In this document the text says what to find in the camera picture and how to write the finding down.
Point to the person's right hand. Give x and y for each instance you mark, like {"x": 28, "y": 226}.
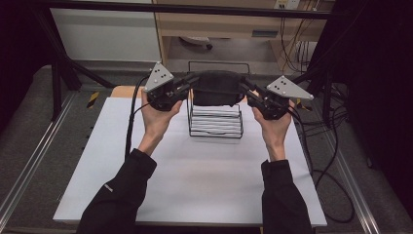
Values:
{"x": 276, "y": 130}

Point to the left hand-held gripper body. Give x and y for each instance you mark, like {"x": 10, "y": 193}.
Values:
{"x": 160, "y": 87}

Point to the person's left hand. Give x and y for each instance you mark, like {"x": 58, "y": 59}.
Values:
{"x": 156, "y": 122}

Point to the white cabinet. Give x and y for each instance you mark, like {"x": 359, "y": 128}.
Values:
{"x": 107, "y": 35}

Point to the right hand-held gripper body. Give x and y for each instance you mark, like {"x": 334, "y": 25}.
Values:
{"x": 272, "y": 100}

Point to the chair base with caster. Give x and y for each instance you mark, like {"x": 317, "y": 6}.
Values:
{"x": 196, "y": 40}

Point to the wooden board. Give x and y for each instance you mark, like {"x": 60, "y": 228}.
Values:
{"x": 125, "y": 92}

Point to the wooden desk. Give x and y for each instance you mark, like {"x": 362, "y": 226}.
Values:
{"x": 220, "y": 24}

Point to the aluminium rail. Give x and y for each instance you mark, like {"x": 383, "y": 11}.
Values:
{"x": 354, "y": 185}
{"x": 32, "y": 159}

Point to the white layered stack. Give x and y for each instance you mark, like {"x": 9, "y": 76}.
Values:
{"x": 216, "y": 122}

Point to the white wall socket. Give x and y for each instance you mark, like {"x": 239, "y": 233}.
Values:
{"x": 287, "y": 4}

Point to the black metal stand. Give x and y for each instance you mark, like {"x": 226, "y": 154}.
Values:
{"x": 63, "y": 70}
{"x": 324, "y": 84}

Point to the yellow black striped tape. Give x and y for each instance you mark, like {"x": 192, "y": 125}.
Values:
{"x": 93, "y": 99}
{"x": 299, "y": 103}

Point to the black fleece towel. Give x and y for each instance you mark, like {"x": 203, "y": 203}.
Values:
{"x": 219, "y": 87}

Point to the black frame bar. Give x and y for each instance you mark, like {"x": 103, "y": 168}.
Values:
{"x": 195, "y": 9}

